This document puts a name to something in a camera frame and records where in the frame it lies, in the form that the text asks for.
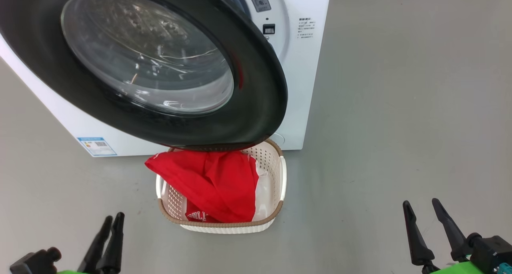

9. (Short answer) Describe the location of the black printed text label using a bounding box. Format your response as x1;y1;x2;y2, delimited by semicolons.
297;18;316;39

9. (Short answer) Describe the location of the red and white garment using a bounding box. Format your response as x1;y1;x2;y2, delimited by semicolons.
145;150;269;223

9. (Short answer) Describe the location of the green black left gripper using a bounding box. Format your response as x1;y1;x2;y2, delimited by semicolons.
10;212;125;274

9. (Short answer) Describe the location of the white front-load washing machine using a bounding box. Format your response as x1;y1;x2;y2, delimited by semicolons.
0;0;332;157

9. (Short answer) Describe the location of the blue energy label sticker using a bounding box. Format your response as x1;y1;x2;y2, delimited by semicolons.
77;137;118;157

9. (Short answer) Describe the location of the black round glass washer door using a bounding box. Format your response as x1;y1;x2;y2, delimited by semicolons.
0;0;288;152

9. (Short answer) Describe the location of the cream perforated basket brown rim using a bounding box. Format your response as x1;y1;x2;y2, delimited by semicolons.
156;139;287;234

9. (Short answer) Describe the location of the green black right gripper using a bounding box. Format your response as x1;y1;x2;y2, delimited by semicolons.
403;198;512;274

